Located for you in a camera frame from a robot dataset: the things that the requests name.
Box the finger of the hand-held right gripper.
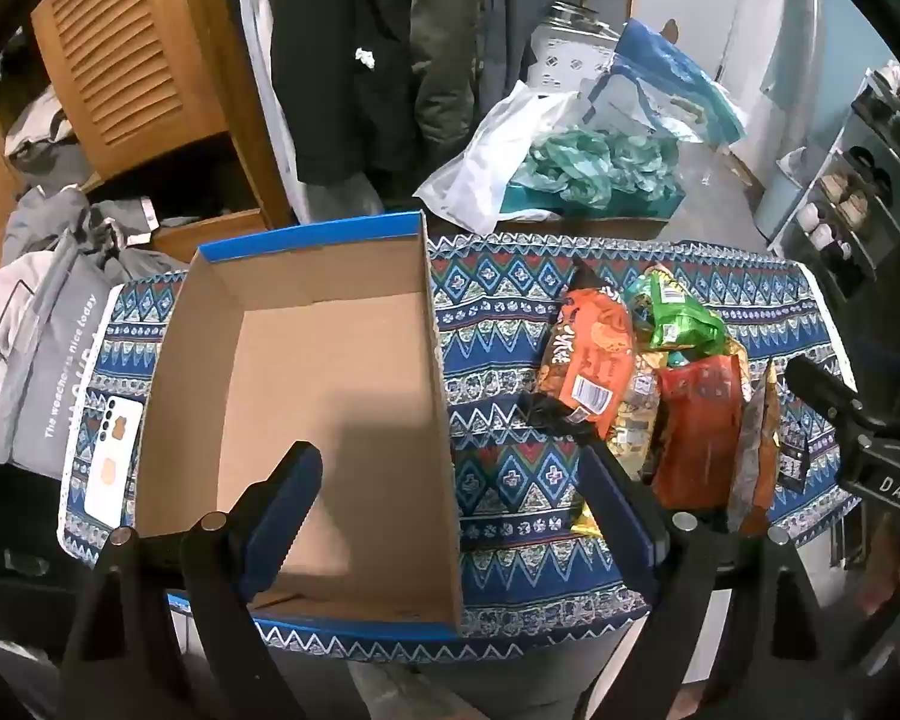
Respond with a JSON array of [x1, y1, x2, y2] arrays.
[[786, 355, 882, 458]]

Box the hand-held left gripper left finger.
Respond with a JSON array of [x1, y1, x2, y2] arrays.
[[60, 441, 323, 720]]

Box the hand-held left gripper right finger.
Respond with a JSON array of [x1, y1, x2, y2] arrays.
[[581, 444, 845, 720]]

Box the black snack packet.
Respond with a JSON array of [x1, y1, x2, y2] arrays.
[[776, 435, 811, 496]]

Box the orange crinkled snack packet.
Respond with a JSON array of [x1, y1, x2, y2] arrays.
[[727, 360, 785, 537]]

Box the red snack packet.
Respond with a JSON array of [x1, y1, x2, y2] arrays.
[[649, 356, 747, 511]]

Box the blue cardboard box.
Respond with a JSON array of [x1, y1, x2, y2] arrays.
[[133, 210, 466, 642]]

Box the green snack packet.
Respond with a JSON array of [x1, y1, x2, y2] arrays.
[[622, 266, 728, 353]]

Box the white smartphone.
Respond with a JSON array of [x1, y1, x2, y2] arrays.
[[88, 394, 147, 530]]

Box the blue patterned tablecloth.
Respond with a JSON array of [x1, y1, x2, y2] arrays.
[[58, 236, 852, 665]]

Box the light blue bin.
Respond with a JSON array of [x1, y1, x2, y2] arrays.
[[750, 150, 818, 241]]

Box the shoe rack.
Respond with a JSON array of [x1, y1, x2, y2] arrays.
[[769, 64, 900, 301]]

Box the black bag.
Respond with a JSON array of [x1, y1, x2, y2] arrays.
[[0, 442, 113, 601]]

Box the grey fabric storage bag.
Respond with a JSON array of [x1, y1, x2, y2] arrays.
[[0, 229, 125, 481]]

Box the bunch of teal plastic bags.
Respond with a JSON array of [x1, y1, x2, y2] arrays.
[[510, 127, 680, 207]]

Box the blue zip bag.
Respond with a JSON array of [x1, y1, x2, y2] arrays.
[[581, 19, 751, 147]]

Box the grey garment pile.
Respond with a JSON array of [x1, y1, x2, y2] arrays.
[[4, 184, 188, 286]]

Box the white plastic bag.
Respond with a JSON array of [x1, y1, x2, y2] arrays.
[[414, 81, 582, 235]]

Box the white patterned box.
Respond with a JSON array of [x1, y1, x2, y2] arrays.
[[529, 11, 631, 87]]

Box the hanging dark coats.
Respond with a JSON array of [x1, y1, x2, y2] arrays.
[[236, 0, 383, 218]]

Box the wooden louvered cabinet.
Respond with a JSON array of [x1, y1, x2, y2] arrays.
[[0, 0, 293, 263]]

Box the olive hanging coat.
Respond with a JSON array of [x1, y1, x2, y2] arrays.
[[412, 0, 488, 166]]

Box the navy hanging coat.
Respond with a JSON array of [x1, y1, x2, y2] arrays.
[[480, 0, 578, 83]]

